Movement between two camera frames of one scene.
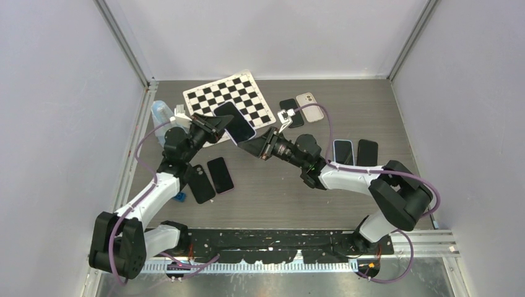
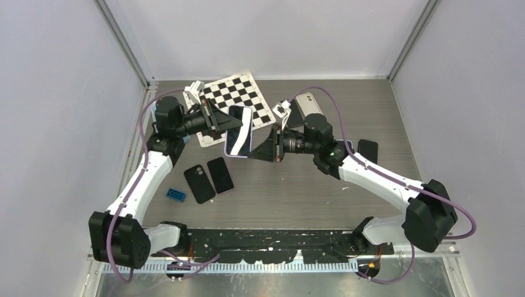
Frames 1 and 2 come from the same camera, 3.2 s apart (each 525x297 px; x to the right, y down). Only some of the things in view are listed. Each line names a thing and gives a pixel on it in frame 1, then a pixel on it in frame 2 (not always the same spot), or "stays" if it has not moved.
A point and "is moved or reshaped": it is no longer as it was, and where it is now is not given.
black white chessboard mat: x=242 y=88 stays
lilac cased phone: x=238 y=129 is moved or reshaped
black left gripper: x=212 y=127 -> x=216 y=120
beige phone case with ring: x=312 y=114 stays
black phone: x=367 y=153 stays
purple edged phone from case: x=220 y=175 stays
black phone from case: x=297 y=119 is moved or reshaped
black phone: x=200 y=185 stays
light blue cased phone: x=343 y=151 stays
